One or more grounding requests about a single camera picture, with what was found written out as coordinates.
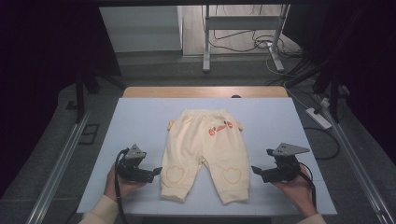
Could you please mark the cream baby pants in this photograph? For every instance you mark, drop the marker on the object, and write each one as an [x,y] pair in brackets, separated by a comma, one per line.
[193,146]

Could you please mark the white metal stand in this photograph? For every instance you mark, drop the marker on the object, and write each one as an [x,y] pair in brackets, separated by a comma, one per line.
[206,46]

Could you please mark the white power strip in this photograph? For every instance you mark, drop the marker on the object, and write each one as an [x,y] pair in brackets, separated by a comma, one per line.
[318,118]

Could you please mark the dark curtain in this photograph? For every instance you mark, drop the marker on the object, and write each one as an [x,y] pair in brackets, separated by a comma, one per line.
[367,62]
[37,77]

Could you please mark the black stand post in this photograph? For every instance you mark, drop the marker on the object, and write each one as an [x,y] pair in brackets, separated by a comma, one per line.
[80,96]
[334,102]

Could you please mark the pale yellow garment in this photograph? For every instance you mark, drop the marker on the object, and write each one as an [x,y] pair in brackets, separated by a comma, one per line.
[140,118]

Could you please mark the aluminium rail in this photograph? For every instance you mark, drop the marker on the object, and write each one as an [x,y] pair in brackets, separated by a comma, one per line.
[59,168]
[358,168]

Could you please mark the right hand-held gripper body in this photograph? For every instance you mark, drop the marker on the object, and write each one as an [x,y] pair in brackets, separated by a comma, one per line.
[283,171]

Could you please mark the person's left hand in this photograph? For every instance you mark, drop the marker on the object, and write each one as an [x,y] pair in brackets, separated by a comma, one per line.
[112,186]

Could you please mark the person's right hand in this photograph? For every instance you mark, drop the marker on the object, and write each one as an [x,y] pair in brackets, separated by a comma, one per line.
[300,193]

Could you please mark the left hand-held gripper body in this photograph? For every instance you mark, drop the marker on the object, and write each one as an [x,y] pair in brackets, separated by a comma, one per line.
[134,169]

